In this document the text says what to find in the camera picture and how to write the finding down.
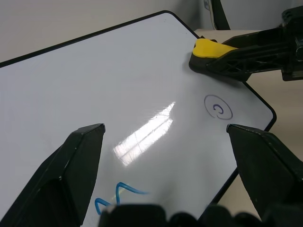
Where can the black stand leg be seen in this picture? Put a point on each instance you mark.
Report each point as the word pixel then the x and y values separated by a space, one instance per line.
pixel 219 14

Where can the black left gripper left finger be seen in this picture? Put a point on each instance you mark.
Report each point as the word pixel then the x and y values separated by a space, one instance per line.
pixel 61 170

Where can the yellow and black whiteboard eraser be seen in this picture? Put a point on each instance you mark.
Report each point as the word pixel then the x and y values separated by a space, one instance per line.
pixel 208 50

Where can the white whiteboard with black frame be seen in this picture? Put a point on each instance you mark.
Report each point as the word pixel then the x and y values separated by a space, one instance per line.
pixel 106 94

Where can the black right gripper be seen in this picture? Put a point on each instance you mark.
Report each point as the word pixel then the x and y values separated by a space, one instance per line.
pixel 292 42

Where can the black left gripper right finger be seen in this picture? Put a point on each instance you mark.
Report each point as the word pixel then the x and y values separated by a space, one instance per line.
pixel 265 165

